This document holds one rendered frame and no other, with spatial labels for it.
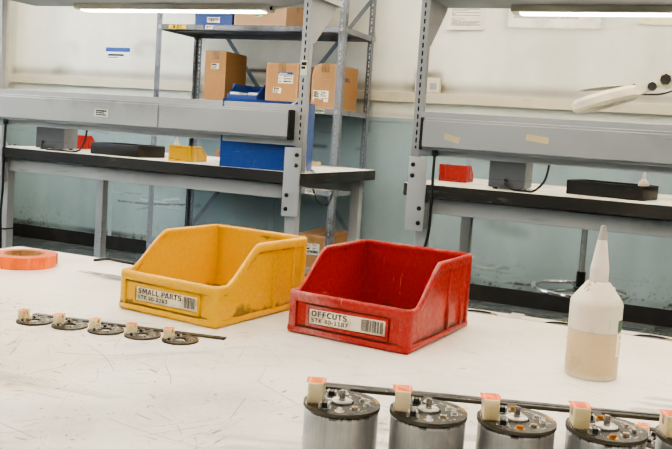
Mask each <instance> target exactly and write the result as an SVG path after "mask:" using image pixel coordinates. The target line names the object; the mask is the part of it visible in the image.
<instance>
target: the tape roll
mask: <svg viewBox="0 0 672 449"><path fill-rule="evenodd" d="M56 264H58V253H56V252H53V251H47V250H39V249H4V250H0V269H5V270H43V269H50V268H53V267H55V266H56Z"/></svg>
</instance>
